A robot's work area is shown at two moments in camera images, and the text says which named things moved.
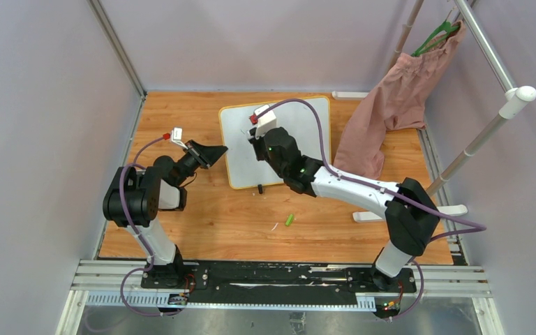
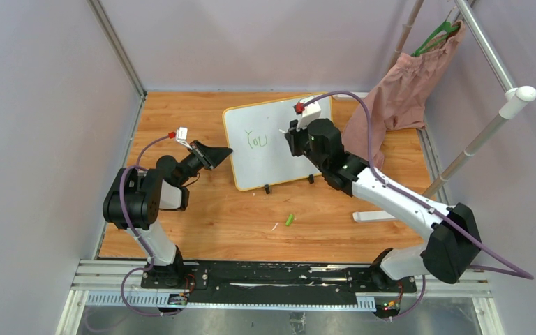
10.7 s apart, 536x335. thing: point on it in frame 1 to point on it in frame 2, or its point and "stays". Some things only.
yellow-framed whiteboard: x=243 y=169 stays
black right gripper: x=257 y=143 to x=294 y=136
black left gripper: x=204 y=156 stays
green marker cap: x=289 y=220 stays
